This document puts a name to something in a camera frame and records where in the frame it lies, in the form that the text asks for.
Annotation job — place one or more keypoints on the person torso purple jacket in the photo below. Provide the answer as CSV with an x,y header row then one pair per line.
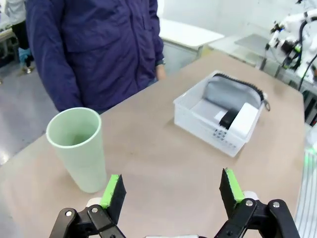
x,y
99,44

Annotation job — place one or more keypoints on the person left forearm purple sleeve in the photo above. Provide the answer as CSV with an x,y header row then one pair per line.
x,y
157,47

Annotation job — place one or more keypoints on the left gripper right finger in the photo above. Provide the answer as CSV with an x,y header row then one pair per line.
x,y
242,218

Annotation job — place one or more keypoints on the standing person dark trousers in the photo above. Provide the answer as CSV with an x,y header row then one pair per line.
x,y
21,37

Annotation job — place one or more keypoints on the person left hand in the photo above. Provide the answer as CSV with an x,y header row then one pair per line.
x,y
161,72

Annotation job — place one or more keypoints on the pale green plastic cup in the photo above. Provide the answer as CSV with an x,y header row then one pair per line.
x,y
79,158

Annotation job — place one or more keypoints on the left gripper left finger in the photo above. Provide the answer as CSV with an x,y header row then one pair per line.
x,y
109,213

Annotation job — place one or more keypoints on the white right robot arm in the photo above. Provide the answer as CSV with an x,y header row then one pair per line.
x,y
307,32

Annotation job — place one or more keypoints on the white perforated plastic basket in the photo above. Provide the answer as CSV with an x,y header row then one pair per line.
x,y
198,124

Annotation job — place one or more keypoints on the large white table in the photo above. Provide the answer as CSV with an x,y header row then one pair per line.
x,y
188,37

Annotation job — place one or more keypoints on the black wrist watch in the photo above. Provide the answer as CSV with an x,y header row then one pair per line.
x,y
161,62

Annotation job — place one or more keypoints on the white ribbed column green light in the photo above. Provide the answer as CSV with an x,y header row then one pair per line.
x,y
309,186

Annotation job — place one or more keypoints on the white rectangular box device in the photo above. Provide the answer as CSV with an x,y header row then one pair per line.
x,y
244,119

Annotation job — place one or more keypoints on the grey pouch with black zipper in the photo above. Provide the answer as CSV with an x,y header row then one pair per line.
x,y
227,91

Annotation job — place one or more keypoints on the grey white low table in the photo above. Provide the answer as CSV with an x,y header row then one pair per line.
x,y
237,47

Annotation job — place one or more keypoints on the person right forearm purple sleeve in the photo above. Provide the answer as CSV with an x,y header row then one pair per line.
x,y
54,79

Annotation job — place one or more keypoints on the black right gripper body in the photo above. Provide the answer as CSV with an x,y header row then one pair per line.
x,y
289,47

